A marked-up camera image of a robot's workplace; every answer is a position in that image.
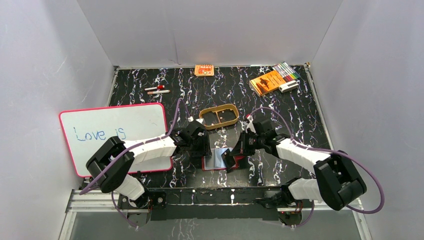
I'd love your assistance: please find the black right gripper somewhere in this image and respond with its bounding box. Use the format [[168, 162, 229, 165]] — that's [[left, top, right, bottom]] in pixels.
[[229, 130, 265, 157]]

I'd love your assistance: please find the black VIP card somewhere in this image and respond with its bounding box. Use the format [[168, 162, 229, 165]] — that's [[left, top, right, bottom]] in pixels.
[[217, 109, 237, 123], [221, 148, 237, 172], [202, 111, 219, 126]]

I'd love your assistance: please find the red leather card holder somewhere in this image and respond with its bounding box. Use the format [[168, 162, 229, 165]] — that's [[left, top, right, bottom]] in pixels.
[[201, 147, 239, 171]]

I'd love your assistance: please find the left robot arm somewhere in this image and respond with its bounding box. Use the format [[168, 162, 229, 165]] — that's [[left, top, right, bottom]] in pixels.
[[81, 118, 212, 208]]

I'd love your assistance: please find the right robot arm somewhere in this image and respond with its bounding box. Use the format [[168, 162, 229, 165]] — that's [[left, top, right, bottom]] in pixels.
[[229, 116, 367, 211]]

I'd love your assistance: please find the tan oval tray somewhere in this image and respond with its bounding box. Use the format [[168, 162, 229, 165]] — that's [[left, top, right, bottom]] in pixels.
[[199, 104, 239, 130]]

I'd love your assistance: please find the orange yellow book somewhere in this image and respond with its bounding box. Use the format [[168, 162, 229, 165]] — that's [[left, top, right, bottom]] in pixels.
[[248, 70, 287, 97]]

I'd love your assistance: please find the orange capped white marker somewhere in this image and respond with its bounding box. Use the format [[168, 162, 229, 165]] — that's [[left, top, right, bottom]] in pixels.
[[147, 90, 171, 95]]

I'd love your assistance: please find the red capped white marker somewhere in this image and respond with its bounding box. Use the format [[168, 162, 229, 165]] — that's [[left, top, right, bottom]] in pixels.
[[144, 85, 165, 92]]

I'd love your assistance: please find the small orange spiral notepad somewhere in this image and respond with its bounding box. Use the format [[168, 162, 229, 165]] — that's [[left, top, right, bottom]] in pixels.
[[194, 64, 215, 77]]

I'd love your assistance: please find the white stapler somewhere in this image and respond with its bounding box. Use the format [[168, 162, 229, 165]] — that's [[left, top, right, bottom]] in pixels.
[[278, 80, 299, 93]]

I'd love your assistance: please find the pack of coloured markers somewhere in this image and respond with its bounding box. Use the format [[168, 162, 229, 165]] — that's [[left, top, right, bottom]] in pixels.
[[272, 61, 301, 82]]

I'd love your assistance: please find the pink framed whiteboard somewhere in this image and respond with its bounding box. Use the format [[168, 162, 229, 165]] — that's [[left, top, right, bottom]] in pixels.
[[59, 103, 168, 177]]

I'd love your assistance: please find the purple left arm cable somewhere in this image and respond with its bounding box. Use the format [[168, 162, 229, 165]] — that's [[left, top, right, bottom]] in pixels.
[[78, 97, 195, 229]]

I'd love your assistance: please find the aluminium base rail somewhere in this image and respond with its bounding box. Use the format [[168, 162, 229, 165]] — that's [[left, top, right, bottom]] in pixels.
[[59, 187, 372, 240]]

